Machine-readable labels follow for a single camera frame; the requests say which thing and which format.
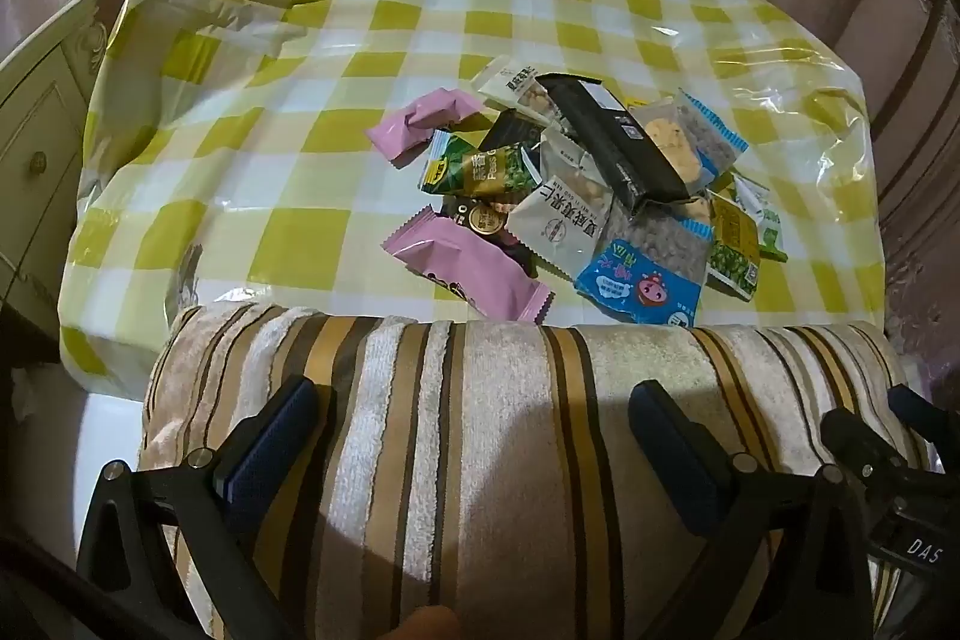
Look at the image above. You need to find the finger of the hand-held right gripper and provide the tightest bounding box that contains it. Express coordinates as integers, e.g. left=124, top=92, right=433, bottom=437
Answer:
left=889, top=385, right=947, bottom=461
left=821, top=407, right=912, bottom=487

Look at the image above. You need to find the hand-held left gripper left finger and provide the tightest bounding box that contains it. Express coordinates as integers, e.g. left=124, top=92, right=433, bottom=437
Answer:
left=77, top=375, right=335, bottom=640

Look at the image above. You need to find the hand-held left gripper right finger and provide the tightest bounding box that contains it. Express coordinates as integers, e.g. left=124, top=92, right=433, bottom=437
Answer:
left=628, top=381, right=877, bottom=640

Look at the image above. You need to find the blue clear peanut packet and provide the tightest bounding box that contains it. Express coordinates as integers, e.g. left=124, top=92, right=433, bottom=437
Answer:
left=574, top=201, right=713, bottom=330
left=671, top=89, right=749, bottom=176

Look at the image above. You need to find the long black snack packet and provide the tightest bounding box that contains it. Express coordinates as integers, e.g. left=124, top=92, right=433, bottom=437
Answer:
left=534, top=72, right=687, bottom=214

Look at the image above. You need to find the striped beige cushion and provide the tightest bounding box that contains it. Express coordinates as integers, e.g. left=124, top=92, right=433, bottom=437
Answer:
left=139, top=302, right=935, bottom=640

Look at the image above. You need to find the green pea snack packet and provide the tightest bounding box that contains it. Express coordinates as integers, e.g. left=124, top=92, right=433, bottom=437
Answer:
left=418, top=130, right=542, bottom=196
left=705, top=190, right=762, bottom=298

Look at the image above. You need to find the white nut snack packet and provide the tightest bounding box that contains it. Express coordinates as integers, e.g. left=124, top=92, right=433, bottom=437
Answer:
left=471, top=55, right=560, bottom=124
left=506, top=130, right=623, bottom=277

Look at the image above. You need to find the pink snack packet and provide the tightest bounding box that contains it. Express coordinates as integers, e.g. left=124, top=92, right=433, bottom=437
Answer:
left=366, top=89, right=488, bottom=167
left=381, top=209, right=552, bottom=322

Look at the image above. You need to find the clear packet with yellow biscuit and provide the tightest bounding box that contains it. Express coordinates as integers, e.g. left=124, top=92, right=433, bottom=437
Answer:
left=628, top=96, right=713, bottom=195

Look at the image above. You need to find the dark packet with gold circle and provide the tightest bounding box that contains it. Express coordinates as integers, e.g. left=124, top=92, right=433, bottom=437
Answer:
left=439, top=194, right=537, bottom=277

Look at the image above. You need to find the small black snack packet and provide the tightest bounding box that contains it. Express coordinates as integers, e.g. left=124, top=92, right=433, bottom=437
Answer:
left=480, top=107, right=556, bottom=154

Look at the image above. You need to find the white cabinet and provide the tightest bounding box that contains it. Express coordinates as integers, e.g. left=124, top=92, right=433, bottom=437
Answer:
left=0, top=0, right=106, bottom=341

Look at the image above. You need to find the yellow checkered tablecloth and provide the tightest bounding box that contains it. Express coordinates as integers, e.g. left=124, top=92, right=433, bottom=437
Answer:
left=60, top=0, right=890, bottom=401

